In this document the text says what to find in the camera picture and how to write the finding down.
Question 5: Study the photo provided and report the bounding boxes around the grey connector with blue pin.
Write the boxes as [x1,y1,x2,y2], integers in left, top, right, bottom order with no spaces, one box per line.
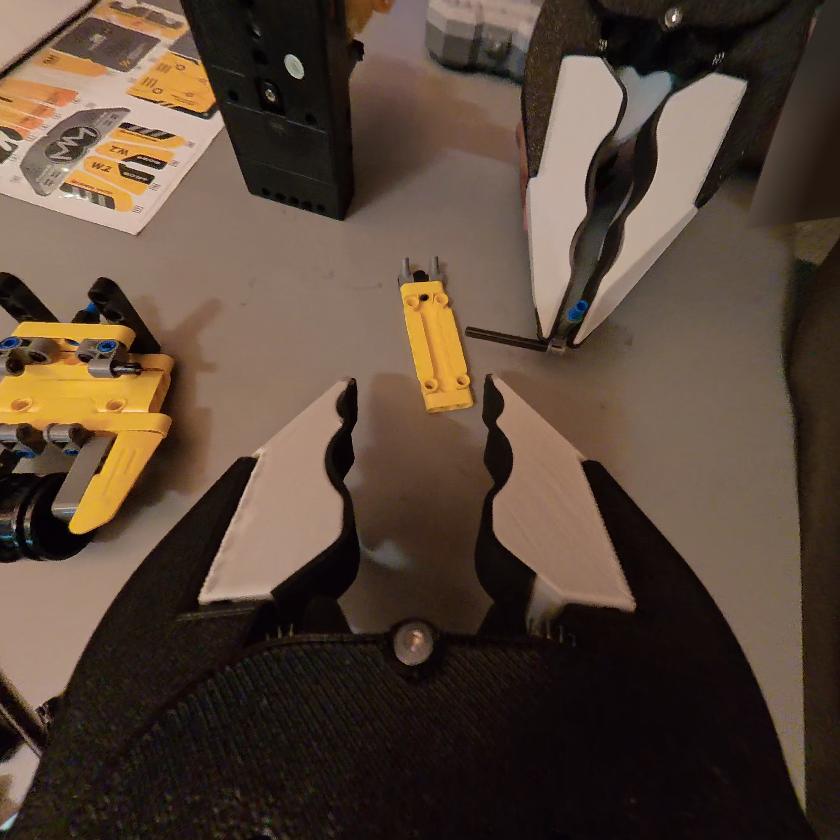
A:
[546,300,588,357]

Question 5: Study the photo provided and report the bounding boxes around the person's clothed body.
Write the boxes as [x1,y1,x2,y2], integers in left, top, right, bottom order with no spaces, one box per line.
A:
[784,223,840,840]

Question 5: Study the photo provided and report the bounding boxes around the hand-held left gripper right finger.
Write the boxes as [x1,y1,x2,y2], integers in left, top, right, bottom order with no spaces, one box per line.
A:
[476,374,636,631]

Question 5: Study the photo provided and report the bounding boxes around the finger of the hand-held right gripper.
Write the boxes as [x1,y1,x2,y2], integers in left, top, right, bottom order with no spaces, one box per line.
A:
[527,54,624,341]
[567,71,750,347]

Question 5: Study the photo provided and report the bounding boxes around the yellow sticker sheet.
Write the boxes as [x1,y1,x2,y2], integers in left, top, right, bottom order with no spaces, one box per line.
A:
[0,0,244,236]

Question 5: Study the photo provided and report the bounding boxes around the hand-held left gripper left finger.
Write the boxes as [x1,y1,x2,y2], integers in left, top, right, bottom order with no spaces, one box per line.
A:
[198,377,361,605]

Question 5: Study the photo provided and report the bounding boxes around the pile of toy building parts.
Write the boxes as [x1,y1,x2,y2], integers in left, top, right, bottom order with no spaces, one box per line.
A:
[0,669,50,808]

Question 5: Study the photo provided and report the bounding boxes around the yellow black toy assembly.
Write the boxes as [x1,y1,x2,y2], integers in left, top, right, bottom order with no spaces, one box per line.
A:
[0,272,176,563]

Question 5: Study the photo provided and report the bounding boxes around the black toy axle rod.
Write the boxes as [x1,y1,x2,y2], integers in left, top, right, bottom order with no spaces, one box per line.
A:
[466,326,552,352]

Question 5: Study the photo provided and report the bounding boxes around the grey faceted object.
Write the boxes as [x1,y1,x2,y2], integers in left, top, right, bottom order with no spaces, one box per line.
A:
[425,0,540,78]

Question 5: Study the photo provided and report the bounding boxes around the yellow toy panel with grey pins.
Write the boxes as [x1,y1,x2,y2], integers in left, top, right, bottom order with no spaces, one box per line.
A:
[397,256,475,414]

